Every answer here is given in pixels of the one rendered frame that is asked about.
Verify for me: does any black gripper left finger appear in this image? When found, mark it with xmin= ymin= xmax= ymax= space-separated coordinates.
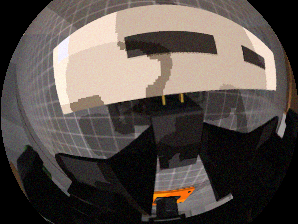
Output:
xmin=55 ymin=125 xmax=157 ymax=217

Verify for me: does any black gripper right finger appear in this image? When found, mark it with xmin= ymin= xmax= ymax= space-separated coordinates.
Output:
xmin=198 ymin=116 xmax=279 ymax=202

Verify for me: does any black two-prong plug charger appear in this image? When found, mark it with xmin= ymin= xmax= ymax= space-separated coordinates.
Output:
xmin=150 ymin=92 xmax=204 ymax=171

